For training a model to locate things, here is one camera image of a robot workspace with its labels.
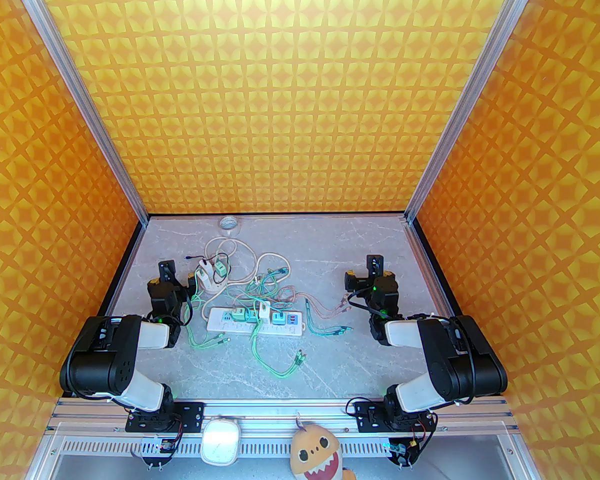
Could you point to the slim white charger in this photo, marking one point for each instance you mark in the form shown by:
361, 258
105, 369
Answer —
203, 271

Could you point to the light green cube charger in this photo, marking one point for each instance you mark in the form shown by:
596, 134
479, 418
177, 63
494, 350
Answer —
238, 315
220, 270

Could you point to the long white power strip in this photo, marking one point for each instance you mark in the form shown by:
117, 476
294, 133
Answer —
220, 325

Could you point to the teal cube charger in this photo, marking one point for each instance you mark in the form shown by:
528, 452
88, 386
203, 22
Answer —
278, 319
252, 317

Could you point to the small white charger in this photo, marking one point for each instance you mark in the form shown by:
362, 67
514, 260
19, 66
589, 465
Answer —
264, 312

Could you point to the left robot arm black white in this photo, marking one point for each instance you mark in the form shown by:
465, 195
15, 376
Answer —
105, 353

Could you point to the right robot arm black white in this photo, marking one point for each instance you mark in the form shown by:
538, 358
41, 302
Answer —
455, 358

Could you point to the clear tape roll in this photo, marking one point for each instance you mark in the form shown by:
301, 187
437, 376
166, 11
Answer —
229, 223

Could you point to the small circuit board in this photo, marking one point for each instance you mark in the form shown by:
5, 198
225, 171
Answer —
159, 448
404, 449

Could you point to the white square lamp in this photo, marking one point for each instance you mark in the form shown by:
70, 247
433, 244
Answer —
221, 440

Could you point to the yellow shark plush toy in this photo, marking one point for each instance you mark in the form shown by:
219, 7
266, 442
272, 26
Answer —
315, 450

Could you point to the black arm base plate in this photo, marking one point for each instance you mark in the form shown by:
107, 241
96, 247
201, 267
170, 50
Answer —
190, 413
367, 413

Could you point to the aluminium front frame rail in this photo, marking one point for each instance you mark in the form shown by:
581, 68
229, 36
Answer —
280, 410

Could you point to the aluminium frame post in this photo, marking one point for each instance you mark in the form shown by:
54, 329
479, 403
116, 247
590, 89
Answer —
470, 88
80, 88

